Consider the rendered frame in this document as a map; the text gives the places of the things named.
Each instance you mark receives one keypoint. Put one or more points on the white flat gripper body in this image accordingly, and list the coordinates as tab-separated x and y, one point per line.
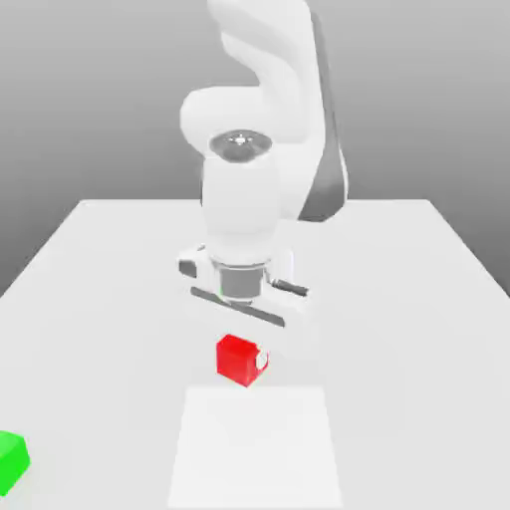
255	318

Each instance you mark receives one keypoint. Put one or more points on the small red cube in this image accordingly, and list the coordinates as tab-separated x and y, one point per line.
235	360

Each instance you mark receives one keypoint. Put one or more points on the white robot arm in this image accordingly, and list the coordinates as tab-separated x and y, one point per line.
239	207

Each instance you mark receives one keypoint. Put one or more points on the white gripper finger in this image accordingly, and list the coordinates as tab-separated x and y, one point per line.
261	360

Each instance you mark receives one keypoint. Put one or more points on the small green cube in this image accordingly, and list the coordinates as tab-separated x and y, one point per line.
12	458

